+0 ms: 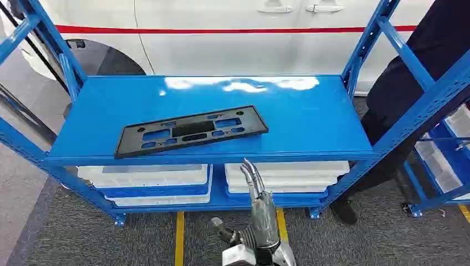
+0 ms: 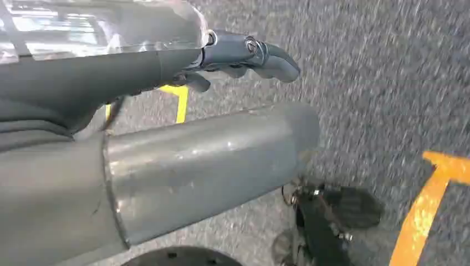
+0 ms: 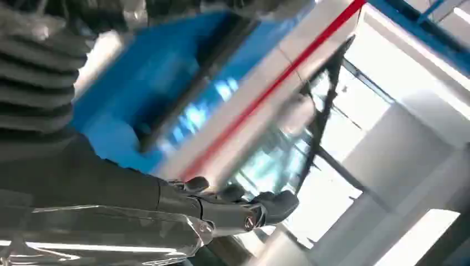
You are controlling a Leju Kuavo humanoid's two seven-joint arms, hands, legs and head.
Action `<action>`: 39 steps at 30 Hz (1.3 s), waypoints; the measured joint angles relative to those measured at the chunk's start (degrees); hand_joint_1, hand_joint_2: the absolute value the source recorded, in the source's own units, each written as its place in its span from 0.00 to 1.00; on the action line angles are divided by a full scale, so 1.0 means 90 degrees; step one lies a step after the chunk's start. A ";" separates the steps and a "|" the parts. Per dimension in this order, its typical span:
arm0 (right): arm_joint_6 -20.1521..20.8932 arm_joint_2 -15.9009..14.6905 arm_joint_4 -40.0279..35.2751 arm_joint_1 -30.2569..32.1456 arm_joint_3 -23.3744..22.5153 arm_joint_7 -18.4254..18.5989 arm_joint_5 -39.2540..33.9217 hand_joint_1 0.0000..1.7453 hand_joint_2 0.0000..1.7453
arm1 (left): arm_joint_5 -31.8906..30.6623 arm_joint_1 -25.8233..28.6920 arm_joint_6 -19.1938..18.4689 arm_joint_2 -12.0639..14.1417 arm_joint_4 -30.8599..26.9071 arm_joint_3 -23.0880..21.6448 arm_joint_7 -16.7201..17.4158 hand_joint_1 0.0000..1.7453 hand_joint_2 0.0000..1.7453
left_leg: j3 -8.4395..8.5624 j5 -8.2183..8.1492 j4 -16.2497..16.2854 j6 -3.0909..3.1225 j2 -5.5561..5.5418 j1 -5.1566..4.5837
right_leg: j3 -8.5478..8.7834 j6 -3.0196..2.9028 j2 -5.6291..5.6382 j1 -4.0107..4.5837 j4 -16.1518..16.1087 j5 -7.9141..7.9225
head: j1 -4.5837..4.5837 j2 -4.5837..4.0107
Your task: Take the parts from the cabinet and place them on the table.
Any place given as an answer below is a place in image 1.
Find blue rack with clear bins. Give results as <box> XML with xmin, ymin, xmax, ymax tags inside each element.
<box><xmin>401</xmin><ymin>119</ymin><xmax>470</xmax><ymax>218</ymax></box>

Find blue metal shelf rack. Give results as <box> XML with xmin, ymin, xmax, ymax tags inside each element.
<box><xmin>0</xmin><ymin>0</ymin><xmax>470</xmax><ymax>227</ymax></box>

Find black plastic plate with cutouts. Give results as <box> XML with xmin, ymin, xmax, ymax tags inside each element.
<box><xmin>114</xmin><ymin>105</ymin><xmax>269</xmax><ymax>160</ymax></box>

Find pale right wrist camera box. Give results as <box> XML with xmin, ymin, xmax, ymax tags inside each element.
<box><xmin>222</xmin><ymin>243</ymin><xmax>257</xmax><ymax>266</ymax></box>

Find white plastic bin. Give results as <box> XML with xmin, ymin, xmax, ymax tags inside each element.
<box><xmin>77</xmin><ymin>163</ymin><xmax>211</xmax><ymax>190</ymax></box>
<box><xmin>227</xmin><ymin>185</ymin><xmax>328</xmax><ymax>195</ymax></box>
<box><xmin>224</xmin><ymin>161</ymin><xmax>351</xmax><ymax>178</ymax></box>
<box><xmin>105</xmin><ymin>191</ymin><xmax>213</xmax><ymax>207</ymax></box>
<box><xmin>225</xmin><ymin>175</ymin><xmax>339</xmax><ymax>188</ymax></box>

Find thin black strap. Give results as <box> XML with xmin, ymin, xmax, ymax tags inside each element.
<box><xmin>0</xmin><ymin>1</ymin><xmax>71</xmax><ymax>95</ymax></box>

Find person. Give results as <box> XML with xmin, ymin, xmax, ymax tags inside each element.
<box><xmin>329</xmin><ymin>0</ymin><xmax>470</xmax><ymax>226</ymax></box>

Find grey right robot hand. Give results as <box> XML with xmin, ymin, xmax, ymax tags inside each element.
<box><xmin>211</xmin><ymin>158</ymin><xmax>281</xmax><ymax>251</ymax></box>

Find white car with red stripe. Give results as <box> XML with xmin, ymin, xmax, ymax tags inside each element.
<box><xmin>0</xmin><ymin>0</ymin><xmax>438</xmax><ymax>97</ymax></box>

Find blue plastic bin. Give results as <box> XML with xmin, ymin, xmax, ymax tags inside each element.
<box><xmin>94</xmin><ymin>165</ymin><xmax>213</xmax><ymax>200</ymax></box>

